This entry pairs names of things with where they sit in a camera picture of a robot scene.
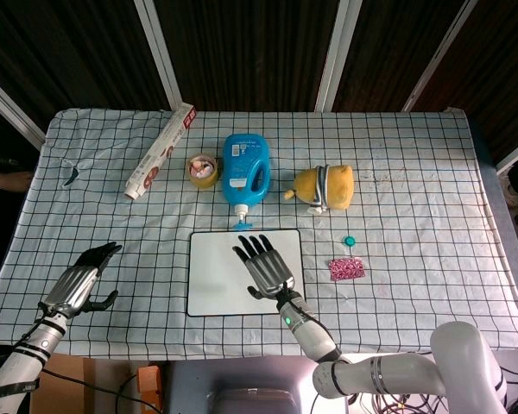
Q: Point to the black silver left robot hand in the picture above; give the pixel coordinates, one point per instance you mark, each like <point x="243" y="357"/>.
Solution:
<point x="71" y="286"/>

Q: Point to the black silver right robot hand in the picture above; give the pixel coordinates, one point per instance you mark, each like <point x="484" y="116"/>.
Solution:
<point x="267" y="267"/>

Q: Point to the red white patterned rectangular block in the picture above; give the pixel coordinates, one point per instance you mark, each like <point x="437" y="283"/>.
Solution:
<point x="346" y="269"/>

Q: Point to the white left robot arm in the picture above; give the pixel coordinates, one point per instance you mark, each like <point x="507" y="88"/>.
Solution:
<point x="23" y="358"/>

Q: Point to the person forearm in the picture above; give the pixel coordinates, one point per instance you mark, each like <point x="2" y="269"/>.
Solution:
<point x="6" y="180"/>

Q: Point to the white rectangular board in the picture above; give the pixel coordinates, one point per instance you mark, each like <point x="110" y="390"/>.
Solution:
<point x="220" y="280"/>

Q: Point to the blue flat plastic piece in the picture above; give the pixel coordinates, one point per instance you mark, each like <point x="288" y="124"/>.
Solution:
<point x="242" y="225"/>

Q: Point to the teal bottle cap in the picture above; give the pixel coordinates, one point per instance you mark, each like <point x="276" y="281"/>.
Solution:
<point x="350" y="241"/>

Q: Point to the blue detergent bottle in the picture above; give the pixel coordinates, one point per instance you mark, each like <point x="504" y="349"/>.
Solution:
<point x="239" y="172"/>

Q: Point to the brown cardboard box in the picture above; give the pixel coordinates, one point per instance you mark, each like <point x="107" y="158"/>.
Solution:
<point x="73" y="388"/>

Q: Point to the yellow plush toy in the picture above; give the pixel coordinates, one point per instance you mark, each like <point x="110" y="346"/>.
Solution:
<point x="339" y="187"/>

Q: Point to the dark blue scrap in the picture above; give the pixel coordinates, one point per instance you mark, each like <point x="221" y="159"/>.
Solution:
<point x="72" y="177"/>

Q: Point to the yellow tape roll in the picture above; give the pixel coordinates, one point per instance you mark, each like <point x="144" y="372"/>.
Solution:
<point x="203" y="177"/>

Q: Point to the grey robot torso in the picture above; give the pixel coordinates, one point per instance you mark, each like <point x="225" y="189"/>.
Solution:
<point x="241" y="384"/>

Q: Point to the orange object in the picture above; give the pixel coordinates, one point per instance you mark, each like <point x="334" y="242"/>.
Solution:
<point x="149" y="384"/>

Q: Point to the white black checked tablecloth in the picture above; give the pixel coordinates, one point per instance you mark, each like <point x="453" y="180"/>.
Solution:
<point x="414" y="215"/>

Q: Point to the cling wrap box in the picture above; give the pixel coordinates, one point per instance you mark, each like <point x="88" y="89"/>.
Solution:
<point x="159" y="153"/>

